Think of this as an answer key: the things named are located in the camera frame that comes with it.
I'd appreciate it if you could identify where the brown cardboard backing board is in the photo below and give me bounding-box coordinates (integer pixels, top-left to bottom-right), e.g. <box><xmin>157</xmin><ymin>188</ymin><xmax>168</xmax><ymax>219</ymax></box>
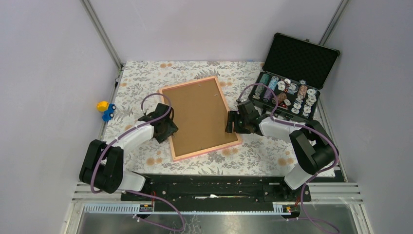
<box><xmin>162</xmin><ymin>79</ymin><xmax>240</xmax><ymax>157</ymax></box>

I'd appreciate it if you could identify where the pink wooden picture frame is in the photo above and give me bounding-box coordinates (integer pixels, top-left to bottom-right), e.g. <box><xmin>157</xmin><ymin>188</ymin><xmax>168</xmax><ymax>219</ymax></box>
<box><xmin>158</xmin><ymin>76</ymin><xmax>243</xmax><ymax>162</ymax></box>

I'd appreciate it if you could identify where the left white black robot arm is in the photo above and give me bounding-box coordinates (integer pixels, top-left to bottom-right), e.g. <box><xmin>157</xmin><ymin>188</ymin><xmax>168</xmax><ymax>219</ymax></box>
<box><xmin>79</xmin><ymin>103</ymin><xmax>178</xmax><ymax>200</ymax></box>

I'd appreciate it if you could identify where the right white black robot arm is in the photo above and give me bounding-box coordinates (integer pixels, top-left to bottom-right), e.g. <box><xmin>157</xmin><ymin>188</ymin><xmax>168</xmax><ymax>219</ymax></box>
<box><xmin>225</xmin><ymin>100</ymin><xmax>338</xmax><ymax>201</ymax></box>

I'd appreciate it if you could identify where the purple poker chip stack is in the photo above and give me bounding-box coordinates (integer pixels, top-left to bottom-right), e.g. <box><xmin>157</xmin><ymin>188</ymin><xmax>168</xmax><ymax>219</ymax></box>
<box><xmin>263</xmin><ymin>88</ymin><xmax>274</xmax><ymax>102</ymax></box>

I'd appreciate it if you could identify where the floral patterned table mat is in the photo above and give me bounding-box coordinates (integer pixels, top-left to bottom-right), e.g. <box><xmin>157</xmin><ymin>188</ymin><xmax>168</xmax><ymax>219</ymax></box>
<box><xmin>103</xmin><ymin>61</ymin><xmax>297</xmax><ymax>176</ymax></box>

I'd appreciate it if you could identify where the brown poker chip stack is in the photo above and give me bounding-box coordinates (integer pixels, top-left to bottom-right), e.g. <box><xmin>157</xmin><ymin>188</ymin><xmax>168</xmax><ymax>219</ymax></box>
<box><xmin>272</xmin><ymin>93</ymin><xmax>287</xmax><ymax>105</ymax></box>

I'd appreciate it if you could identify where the green poker chip stack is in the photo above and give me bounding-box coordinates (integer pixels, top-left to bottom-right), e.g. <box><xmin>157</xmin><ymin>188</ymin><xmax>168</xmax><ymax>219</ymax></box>
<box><xmin>251</xmin><ymin>73</ymin><xmax>270</xmax><ymax>99</ymax></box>

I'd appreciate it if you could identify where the blue poker chip stack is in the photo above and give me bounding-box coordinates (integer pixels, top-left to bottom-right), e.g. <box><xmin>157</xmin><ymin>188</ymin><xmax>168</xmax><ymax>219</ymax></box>
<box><xmin>267</xmin><ymin>76</ymin><xmax>279</xmax><ymax>91</ymax></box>

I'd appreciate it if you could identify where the black poker chip case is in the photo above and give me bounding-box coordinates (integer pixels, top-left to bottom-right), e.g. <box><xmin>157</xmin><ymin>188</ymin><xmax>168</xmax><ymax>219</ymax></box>
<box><xmin>248</xmin><ymin>33</ymin><xmax>340</xmax><ymax>122</ymax></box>

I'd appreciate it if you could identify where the yellow and blue toy car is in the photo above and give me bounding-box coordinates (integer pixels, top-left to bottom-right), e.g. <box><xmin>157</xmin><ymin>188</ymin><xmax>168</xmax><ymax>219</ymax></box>
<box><xmin>96</xmin><ymin>101</ymin><xmax>116</xmax><ymax>122</ymax></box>

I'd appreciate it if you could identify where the pink poker chip stack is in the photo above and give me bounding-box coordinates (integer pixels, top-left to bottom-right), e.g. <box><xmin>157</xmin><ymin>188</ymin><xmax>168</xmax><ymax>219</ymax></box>
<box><xmin>297</xmin><ymin>85</ymin><xmax>307</xmax><ymax>100</ymax></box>

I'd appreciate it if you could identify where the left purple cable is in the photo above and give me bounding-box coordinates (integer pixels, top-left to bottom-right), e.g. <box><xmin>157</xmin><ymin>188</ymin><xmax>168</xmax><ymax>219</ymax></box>
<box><xmin>90</xmin><ymin>93</ymin><xmax>187</xmax><ymax>232</ymax></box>

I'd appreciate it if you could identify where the purple cable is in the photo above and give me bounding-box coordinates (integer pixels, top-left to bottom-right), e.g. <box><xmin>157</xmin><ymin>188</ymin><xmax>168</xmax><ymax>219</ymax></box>
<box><xmin>90</xmin><ymin>93</ymin><xmax>187</xmax><ymax>232</ymax></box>
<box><xmin>238</xmin><ymin>83</ymin><xmax>340</xmax><ymax>233</ymax></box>

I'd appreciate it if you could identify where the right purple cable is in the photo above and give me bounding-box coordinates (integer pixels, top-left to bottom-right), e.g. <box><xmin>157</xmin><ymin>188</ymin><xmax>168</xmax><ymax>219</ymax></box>
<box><xmin>238</xmin><ymin>83</ymin><xmax>340</xmax><ymax>233</ymax></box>

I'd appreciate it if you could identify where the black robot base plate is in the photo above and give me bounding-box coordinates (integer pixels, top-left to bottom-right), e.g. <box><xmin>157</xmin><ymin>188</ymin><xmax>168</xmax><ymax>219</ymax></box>
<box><xmin>141</xmin><ymin>174</ymin><xmax>300</xmax><ymax>212</ymax></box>

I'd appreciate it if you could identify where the white slotted cable duct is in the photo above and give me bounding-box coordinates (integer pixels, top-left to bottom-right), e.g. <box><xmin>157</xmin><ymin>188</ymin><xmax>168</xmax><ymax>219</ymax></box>
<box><xmin>84</xmin><ymin>203</ymin><xmax>154</xmax><ymax>215</ymax></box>

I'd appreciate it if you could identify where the left aluminium corner post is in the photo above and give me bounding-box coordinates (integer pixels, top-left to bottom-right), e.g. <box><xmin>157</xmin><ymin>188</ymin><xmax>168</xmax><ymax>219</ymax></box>
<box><xmin>80</xmin><ymin>0</ymin><xmax>123</xmax><ymax>70</ymax></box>

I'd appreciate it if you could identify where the aluminium corner post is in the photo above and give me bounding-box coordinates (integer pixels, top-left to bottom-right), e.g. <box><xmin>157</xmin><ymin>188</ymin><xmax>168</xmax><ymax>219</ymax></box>
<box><xmin>80</xmin><ymin>0</ymin><xmax>123</xmax><ymax>70</ymax></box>
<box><xmin>319</xmin><ymin>0</ymin><xmax>350</xmax><ymax>46</ymax></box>

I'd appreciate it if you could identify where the right aluminium corner post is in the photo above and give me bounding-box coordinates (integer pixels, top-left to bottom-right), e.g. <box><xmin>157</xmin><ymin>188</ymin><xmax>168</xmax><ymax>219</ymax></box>
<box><xmin>319</xmin><ymin>0</ymin><xmax>350</xmax><ymax>46</ymax></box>

